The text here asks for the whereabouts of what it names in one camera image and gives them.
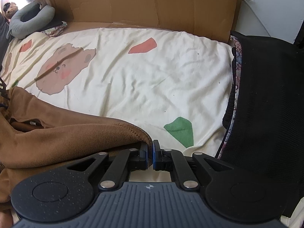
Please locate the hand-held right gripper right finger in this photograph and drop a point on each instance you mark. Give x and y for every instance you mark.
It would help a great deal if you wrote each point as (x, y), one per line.
(155, 158)

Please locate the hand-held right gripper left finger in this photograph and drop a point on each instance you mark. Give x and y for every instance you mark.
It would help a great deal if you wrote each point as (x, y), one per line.
(148, 158)

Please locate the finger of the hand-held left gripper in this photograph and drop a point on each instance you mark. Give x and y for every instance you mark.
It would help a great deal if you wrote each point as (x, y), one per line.
(2, 86)

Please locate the brown printed t-shirt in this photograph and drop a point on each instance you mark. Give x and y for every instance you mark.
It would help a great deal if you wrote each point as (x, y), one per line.
(59, 137)

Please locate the grey neck pillow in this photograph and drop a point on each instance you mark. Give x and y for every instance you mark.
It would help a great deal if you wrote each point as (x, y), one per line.
(16, 27)

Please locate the brown teddy bear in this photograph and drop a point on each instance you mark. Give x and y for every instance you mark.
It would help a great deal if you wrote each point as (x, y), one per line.
(10, 9)

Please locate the floral folded cloth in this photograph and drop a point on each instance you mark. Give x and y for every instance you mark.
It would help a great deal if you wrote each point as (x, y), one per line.
(57, 30)

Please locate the dark folded cloth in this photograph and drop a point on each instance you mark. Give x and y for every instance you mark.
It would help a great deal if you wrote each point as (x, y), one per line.
(53, 23)

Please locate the cream bear print blanket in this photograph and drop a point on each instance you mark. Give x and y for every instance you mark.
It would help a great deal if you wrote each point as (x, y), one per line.
(142, 76)

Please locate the black folded garment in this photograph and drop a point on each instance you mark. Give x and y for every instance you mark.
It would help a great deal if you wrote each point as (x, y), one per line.
(268, 99)

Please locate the large cardboard sheet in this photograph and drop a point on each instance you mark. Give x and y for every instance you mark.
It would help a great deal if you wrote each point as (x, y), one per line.
(142, 2)

